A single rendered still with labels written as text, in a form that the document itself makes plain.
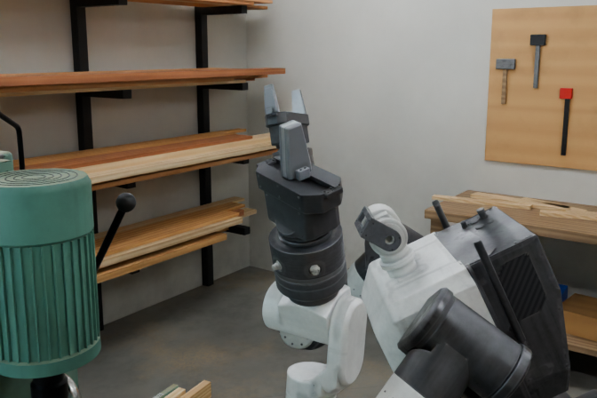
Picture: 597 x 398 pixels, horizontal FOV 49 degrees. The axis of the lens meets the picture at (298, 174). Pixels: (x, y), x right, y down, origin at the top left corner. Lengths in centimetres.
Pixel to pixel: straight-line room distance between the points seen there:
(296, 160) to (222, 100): 420
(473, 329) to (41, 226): 65
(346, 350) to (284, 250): 15
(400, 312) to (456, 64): 328
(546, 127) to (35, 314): 336
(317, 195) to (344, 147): 396
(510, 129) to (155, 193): 231
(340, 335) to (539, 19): 340
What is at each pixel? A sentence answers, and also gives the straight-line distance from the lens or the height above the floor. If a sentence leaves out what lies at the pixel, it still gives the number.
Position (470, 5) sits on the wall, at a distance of 422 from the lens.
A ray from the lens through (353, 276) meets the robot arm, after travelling 138.
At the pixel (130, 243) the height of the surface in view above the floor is 63.
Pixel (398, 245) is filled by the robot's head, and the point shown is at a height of 140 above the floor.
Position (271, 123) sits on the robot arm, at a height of 156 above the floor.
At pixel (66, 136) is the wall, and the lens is 403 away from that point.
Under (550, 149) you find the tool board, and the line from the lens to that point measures 407.
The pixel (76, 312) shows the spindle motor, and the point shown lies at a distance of 113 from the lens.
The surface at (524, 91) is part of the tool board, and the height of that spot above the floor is 147.
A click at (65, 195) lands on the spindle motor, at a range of 107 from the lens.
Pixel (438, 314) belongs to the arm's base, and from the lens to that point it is 92.
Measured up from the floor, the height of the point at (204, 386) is 94.
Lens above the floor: 170
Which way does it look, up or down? 11 degrees down
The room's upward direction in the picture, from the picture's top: straight up
